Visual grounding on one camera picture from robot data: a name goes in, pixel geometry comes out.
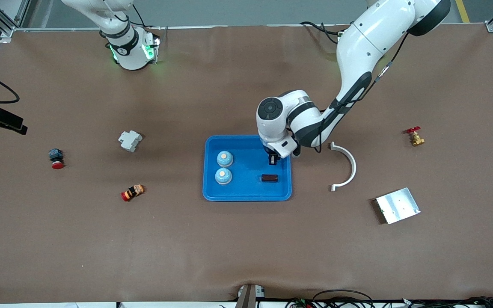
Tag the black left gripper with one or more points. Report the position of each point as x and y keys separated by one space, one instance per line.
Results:
x=273 y=158

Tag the dark brown relay block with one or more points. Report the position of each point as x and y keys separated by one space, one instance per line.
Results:
x=269 y=178

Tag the blue dome call bell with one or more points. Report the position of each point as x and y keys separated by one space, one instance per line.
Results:
x=223 y=176
x=225 y=158

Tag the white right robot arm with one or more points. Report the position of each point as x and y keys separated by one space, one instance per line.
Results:
x=126 y=51

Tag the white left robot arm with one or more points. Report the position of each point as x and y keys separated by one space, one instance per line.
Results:
x=370 y=38

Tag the blue plastic tray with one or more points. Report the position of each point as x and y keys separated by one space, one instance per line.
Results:
x=246 y=188

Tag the red emergency stop, dark body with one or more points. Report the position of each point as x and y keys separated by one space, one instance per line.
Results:
x=56 y=158

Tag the white semicircular pipe clamp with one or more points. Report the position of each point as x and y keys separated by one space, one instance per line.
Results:
x=353 y=167

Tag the brown table mat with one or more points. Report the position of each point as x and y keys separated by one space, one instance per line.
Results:
x=246 y=256

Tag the silver metal plate module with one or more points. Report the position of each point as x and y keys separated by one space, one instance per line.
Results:
x=398 y=206

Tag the white circuit breaker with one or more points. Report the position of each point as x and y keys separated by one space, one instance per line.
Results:
x=130 y=141

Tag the red emergency stop, orange body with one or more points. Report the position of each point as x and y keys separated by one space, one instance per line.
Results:
x=132 y=192

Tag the silver table edge rail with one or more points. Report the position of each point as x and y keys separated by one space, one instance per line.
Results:
x=229 y=26

